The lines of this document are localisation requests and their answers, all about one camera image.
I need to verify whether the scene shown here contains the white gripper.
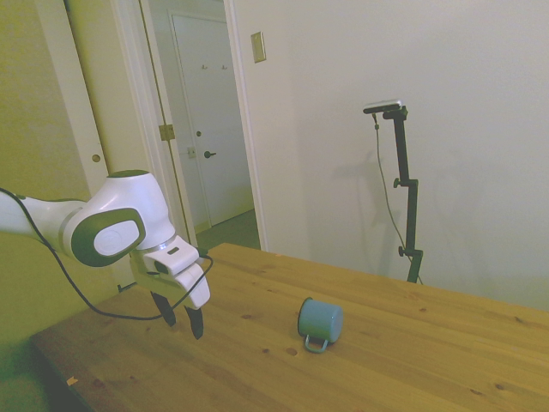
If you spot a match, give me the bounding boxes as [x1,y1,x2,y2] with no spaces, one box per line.
[130,251,213,341]

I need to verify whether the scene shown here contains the blue enamel mug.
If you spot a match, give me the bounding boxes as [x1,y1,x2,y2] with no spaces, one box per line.
[297,296,345,355]

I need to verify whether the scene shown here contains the white closed door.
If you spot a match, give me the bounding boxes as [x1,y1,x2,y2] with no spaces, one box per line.
[170,12,255,229]

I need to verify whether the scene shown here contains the cream open door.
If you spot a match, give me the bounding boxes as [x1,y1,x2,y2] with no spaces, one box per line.
[63,0,199,293]

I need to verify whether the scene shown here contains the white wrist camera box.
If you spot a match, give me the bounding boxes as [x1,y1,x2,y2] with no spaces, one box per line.
[142,237,202,278]

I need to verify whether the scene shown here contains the white door frame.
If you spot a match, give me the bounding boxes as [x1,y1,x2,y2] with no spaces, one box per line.
[109,0,270,252]

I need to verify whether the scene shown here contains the black camera stand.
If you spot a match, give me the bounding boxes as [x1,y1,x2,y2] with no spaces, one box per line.
[382,106,425,284]

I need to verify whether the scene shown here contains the grey camera cable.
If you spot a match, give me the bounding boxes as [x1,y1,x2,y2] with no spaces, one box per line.
[371,112,413,259]

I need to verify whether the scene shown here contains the beige wall switch plate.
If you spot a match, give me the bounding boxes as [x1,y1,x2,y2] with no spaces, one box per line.
[250,31,267,64]

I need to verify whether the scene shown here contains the silver exterior camera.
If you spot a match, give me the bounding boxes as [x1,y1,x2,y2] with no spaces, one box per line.
[363,98,406,116]

